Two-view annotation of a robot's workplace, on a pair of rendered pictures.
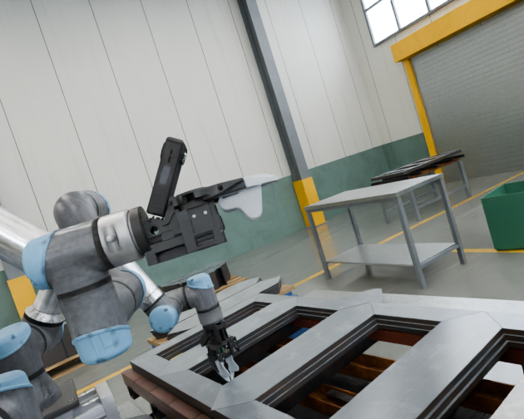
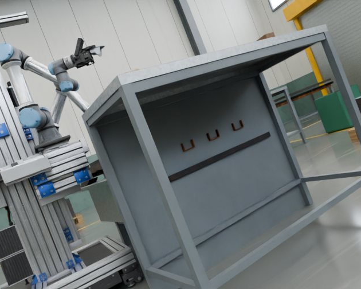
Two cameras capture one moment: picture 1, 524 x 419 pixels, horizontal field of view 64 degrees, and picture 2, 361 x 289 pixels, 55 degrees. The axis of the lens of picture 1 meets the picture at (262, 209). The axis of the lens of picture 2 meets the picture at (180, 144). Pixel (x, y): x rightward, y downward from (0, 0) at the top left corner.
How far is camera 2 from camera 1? 169 cm
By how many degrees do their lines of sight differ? 6
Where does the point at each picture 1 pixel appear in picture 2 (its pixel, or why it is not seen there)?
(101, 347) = (65, 85)
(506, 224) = (329, 114)
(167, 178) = (78, 46)
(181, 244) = (82, 62)
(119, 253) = (68, 63)
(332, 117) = not seen: hidden behind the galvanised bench
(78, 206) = not seen: hidden behind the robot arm
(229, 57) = (165, 30)
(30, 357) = not seen: hidden behind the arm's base
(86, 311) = (62, 77)
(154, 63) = (113, 38)
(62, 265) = (56, 66)
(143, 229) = (73, 58)
